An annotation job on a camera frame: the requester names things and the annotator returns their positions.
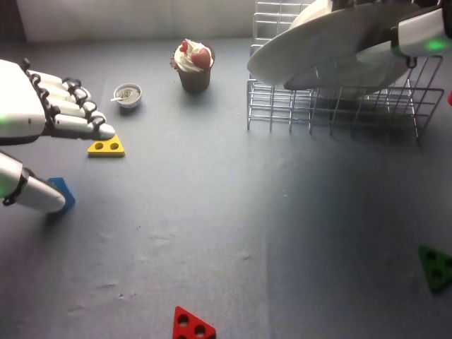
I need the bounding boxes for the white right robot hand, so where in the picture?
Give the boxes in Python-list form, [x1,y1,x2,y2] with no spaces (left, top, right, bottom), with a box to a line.
[333,0,452,67]

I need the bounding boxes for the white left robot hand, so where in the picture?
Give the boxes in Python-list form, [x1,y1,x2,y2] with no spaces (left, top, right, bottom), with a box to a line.
[0,58,117,215]

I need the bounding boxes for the white plate central leaf print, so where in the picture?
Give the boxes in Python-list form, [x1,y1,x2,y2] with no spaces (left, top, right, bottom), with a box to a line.
[288,0,412,102]

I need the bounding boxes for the white plate two leaf prints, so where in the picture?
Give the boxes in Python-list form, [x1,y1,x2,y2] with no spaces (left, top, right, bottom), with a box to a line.
[246,0,422,91]

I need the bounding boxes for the yellow triangle block three holes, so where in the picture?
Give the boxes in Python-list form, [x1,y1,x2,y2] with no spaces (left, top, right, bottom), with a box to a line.
[87,136,126,158]

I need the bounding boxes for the blue hexagonal prism block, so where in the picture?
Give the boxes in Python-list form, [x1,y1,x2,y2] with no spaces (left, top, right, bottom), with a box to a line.
[46,177,77,215]

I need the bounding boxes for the small white cup green paste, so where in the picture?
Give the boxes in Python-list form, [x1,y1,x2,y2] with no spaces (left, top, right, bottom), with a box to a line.
[113,83,143,109]

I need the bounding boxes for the toy cupcake with red heart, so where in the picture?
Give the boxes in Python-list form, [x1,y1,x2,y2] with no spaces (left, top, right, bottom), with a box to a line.
[169,38,217,95]

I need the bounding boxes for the green triangle block three holes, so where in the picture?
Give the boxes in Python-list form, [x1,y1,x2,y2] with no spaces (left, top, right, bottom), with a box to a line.
[418,244,452,294]

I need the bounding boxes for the red triangle block three holes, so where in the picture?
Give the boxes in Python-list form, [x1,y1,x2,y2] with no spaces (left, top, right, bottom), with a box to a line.
[172,305,217,339]

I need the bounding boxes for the silver wire dish rack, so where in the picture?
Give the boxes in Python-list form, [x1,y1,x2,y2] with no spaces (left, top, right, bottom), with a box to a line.
[246,0,445,142]

